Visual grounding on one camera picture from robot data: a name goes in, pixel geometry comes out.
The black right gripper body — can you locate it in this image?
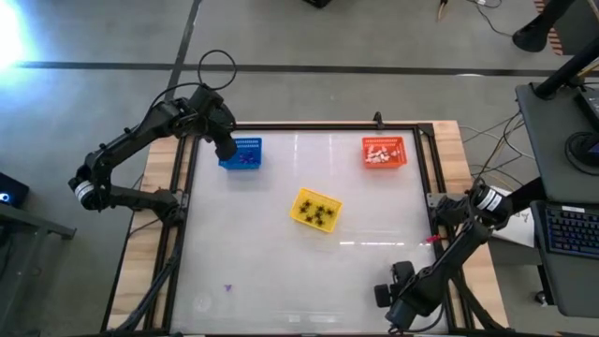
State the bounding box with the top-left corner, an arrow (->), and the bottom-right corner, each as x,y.
391,269 -> 444,308

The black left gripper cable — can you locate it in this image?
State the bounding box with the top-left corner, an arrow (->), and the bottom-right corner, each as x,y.
149,49 -> 238,123

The grey laptop table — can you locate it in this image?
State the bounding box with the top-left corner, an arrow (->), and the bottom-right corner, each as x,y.
528,200 -> 599,319

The black floor cable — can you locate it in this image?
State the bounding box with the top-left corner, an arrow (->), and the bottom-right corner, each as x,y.
460,110 -> 537,177

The grey desk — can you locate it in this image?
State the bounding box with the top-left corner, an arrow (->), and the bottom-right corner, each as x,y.
516,81 -> 599,205

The blue plastic basket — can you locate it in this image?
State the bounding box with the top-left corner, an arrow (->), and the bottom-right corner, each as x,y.
218,137 -> 263,170

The orange plastic basket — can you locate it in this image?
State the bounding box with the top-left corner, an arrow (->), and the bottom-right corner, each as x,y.
361,136 -> 408,169

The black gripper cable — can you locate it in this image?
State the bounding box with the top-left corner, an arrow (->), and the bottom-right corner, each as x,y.
387,303 -> 446,334
149,49 -> 238,123

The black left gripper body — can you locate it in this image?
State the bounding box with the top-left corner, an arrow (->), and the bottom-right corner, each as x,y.
189,84 -> 237,141

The grey metal stand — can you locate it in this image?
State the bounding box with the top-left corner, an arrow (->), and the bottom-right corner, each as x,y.
0,203 -> 78,337

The black desk leg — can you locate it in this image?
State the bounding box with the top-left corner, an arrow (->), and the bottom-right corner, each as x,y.
507,177 -> 548,216

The black box with blue light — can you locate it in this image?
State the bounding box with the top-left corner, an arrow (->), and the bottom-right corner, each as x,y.
0,171 -> 31,210

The yellow plastic basket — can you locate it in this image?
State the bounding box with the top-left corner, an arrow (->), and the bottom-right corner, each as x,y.
288,186 -> 344,234

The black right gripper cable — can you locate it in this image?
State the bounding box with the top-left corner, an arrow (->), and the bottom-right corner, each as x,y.
387,303 -> 446,334

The round black base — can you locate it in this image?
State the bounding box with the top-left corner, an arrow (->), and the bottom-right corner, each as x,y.
564,130 -> 599,177

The striped edge floor mat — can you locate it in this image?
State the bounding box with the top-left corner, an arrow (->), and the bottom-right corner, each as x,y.
534,0 -> 599,56

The cable with white plug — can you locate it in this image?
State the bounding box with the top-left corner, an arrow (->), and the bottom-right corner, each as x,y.
467,0 -> 516,38

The black desk post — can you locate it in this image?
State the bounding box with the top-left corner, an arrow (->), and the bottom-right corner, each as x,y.
533,37 -> 599,100

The white paper sheet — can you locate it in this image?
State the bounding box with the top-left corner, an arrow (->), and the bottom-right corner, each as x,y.
490,186 -> 537,249

